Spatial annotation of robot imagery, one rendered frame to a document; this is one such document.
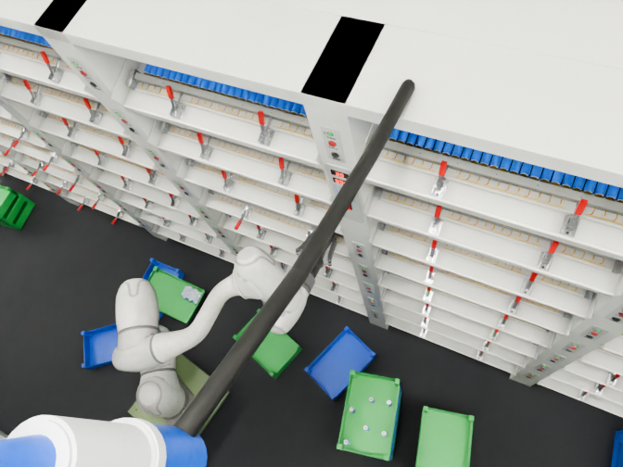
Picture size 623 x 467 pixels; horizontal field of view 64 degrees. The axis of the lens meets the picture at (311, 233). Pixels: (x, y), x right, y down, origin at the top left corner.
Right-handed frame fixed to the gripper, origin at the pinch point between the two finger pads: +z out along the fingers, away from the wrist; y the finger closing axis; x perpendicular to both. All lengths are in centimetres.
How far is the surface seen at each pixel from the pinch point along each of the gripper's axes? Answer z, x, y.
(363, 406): -29, 70, -25
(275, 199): -4.9, -12.9, 16.4
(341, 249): -1.8, 7.8, -4.8
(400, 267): -1.2, 7.4, -26.1
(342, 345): 5, 102, 0
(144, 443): -90, -92, -29
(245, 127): -15, -52, 14
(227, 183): -6.4, -15.2, 33.4
